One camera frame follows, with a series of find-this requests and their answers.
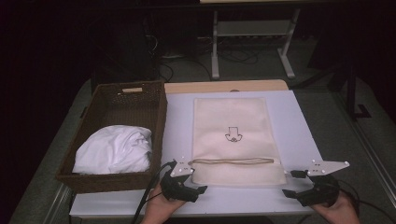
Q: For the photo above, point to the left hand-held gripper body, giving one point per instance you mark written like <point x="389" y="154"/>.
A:
<point x="182" y="168"/>

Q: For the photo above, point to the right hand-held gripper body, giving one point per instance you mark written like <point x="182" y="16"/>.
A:
<point x="323" y="191"/>

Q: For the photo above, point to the white garment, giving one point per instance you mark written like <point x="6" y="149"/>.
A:
<point x="112" y="149"/>

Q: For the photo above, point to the cream mesh laundry bag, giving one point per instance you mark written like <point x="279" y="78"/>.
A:
<point x="233" y="115"/>

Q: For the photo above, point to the brown wicker basket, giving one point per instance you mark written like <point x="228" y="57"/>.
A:
<point x="130" y="105"/>

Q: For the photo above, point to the person's right hand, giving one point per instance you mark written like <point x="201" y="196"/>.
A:
<point x="341" y="211"/>

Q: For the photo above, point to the person's left hand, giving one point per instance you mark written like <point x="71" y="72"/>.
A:
<point x="158" y="207"/>

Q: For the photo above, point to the white table mat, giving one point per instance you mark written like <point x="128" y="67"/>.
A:
<point x="299" y="130"/>

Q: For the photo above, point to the dark metal stand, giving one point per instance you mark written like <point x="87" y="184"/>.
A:
<point x="351" y="93"/>

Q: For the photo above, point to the white metal table frame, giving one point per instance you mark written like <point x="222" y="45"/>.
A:
<point x="252" y="28"/>

